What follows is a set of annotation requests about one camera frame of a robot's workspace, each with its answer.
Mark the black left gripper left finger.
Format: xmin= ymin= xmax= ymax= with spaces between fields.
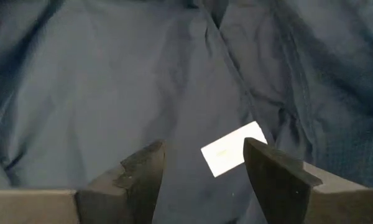
xmin=0 ymin=139 xmax=167 ymax=224

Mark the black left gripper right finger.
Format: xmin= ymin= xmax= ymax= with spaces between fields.
xmin=242 ymin=137 xmax=373 ymax=224

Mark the navy blue backpack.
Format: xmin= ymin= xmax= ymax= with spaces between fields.
xmin=0 ymin=0 xmax=373 ymax=224

